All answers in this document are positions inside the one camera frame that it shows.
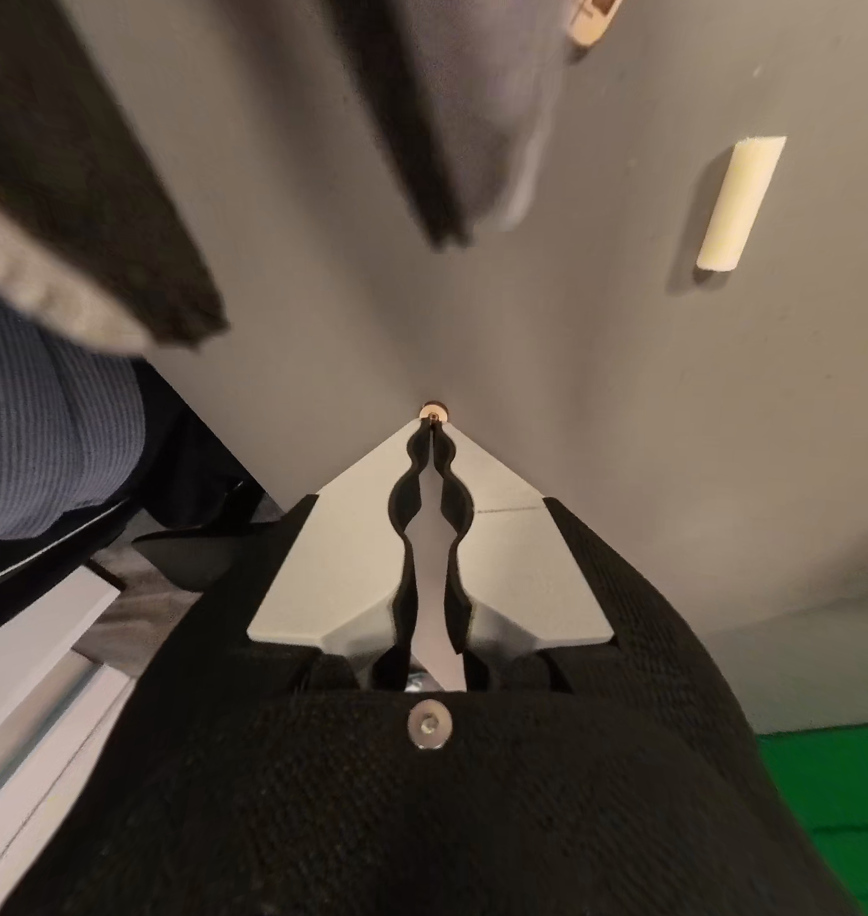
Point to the small wooden model part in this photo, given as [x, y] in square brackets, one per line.
[592, 18]

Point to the green mat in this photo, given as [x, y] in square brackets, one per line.
[834, 808]

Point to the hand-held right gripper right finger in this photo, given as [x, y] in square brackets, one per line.
[534, 565]

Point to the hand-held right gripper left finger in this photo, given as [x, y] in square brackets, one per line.
[333, 565]

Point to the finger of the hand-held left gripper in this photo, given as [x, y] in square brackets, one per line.
[491, 107]

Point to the blue striped clothing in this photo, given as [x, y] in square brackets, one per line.
[40, 429]

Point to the small round wooden washer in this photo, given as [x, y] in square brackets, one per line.
[434, 410]

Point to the white wax stick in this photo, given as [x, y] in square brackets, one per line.
[740, 204]

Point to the white metal frame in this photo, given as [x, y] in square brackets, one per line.
[33, 701]

